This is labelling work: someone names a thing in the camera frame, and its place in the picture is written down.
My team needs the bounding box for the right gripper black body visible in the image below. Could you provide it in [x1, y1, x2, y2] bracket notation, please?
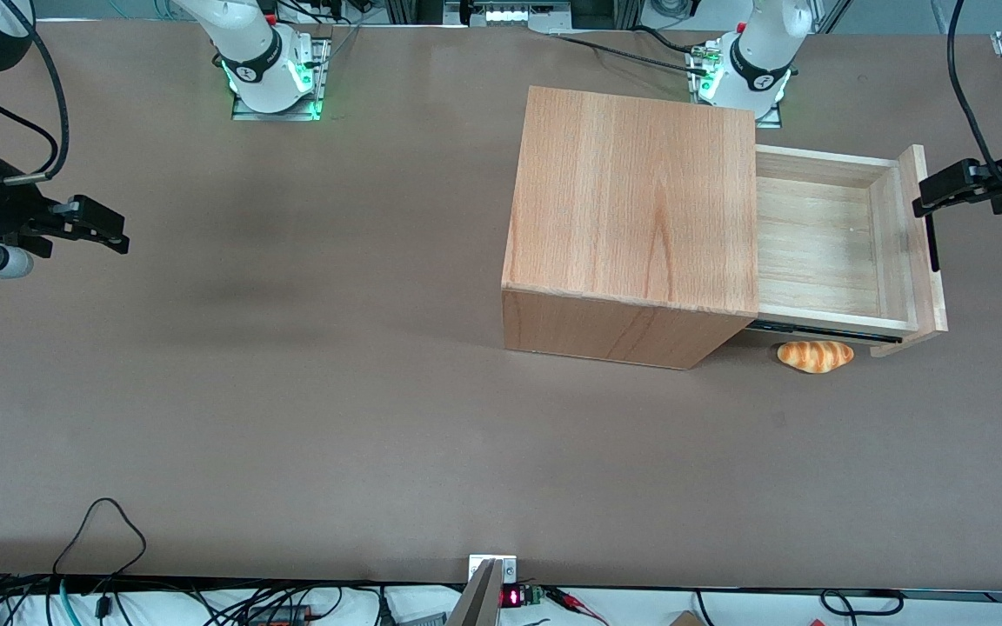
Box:
[0, 170, 59, 254]

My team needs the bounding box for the wooden drawer with black handle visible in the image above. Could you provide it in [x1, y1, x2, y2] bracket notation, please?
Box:
[745, 144, 949, 359]

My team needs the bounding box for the black metal drawer slide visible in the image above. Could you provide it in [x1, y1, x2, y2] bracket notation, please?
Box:
[745, 319, 904, 343]

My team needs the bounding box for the wooden drawer cabinet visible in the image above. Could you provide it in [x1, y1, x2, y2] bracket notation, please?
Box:
[501, 85, 760, 371]

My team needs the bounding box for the orange striped toy bread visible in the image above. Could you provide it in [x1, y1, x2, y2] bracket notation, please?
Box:
[777, 339, 855, 375]

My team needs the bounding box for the black orange power adapter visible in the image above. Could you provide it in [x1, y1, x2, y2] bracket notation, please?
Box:
[244, 603, 321, 626]

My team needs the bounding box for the black device with white lights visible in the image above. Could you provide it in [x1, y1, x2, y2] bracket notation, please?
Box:
[442, 0, 573, 33]

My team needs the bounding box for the beige angled beam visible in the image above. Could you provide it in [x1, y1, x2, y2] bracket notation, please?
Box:
[446, 559, 504, 626]

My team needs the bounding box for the red clip lead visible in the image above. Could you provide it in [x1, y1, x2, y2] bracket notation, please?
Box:
[549, 588, 611, 625]

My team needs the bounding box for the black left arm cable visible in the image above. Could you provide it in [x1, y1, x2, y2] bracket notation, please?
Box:
[946, 0, 1002, 196]

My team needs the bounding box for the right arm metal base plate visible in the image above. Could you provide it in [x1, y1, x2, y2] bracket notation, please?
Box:
[231, 37, 331, 122]

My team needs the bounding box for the thin black cable loop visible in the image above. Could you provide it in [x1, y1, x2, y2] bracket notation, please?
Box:
[50, 497, 148, 579]

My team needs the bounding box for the black cable to arm base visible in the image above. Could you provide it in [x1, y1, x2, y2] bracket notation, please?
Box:
[551, 33, 715, 77]
[636, 26, 711, 57]

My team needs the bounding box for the black coiled cable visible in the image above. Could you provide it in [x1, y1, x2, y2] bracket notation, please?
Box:
[818, 589, 906, 617]

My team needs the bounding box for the small metal bracket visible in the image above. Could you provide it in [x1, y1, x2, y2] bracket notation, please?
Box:
[468, 554, 519, 585]

